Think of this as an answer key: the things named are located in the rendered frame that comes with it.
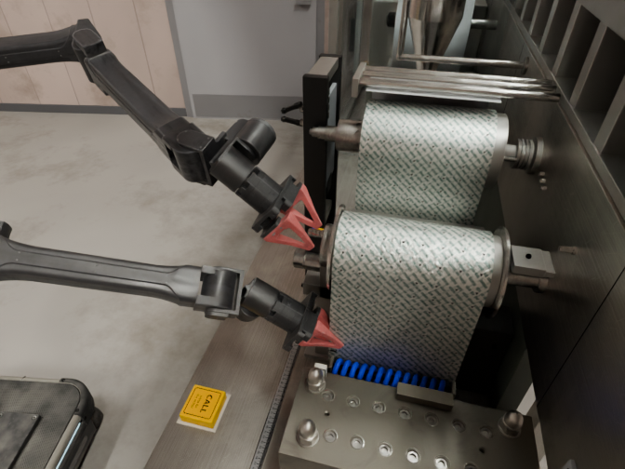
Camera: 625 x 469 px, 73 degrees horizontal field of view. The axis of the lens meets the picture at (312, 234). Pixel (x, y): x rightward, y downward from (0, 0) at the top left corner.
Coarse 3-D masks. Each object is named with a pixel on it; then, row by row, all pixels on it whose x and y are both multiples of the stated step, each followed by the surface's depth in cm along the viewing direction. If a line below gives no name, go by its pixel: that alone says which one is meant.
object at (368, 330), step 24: (336, 312) 73; (360, 312) 72; (384, 312) 70; (408, 312) 69; (336, 336) 77; (360, 336) 76; (384, 336) 74; (408, 336) 72; (432, 336) 71; (456, 336) 70; (336, 360) 82; (360, 360) 80; (384, 360) 78; (408, 360) 76; (432, 360) 75; (456, 360) 73
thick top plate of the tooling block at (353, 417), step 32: (352, 384) 76; (320, 416) 72; (352, 416) 72; (384, 416) 72; (416, 416) 72; (448, 416) 72; (480, 416) 72; (288, 448) 68; (320, 448) 68; (352, 448) 68; (384, 448) 68; (416, 448) 68; (448, 448) 68; (480, 448) 68; (512, 448) 68
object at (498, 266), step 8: (496, 240) 65; (496, 248) 63; (496, 256) 63; (496, 264) 62; (496, 272) 62; (496, 280) 62; (496, 288) 63; (488, 296) 64; (496, 296) 63; (488, 304) 65
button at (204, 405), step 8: (192, 392) 87; (200, 392) 87; (208, 392) 87; (216, 392) 87; (224, 392) 87; (192, 400) 85; (200, 400) 85; (208, 400) 85; (216, 400) 85; (224, 400) 87; (184, 408) 84; (192, 408) 84; (200, 408) 84; (208, 408) 84; (216, 408) 84; (184, 416) 83; (192, 416) 83; (200, 416) 83; (208, 416) 83; (216, 416) 84; (200, 424) 83; (208, 424) 82
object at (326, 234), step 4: (328, 224) 71; (332, 224) 72; (328, 228) 70; (324, 232) 70; (328, 232) 70; (324, 236) 69; (328, 236) 69; (324, 240) 69; (328, 240) 69; (324, 244) 69; (328, 244) 69; (320, 248) 69; (324, 248) 69; (320, 252) 69; (324, 252) 69; (320, 256) 70; (324, 256) 70; (320, 260) 70; (324, 260) 70; (320, 264) 71; (324, 264) 71
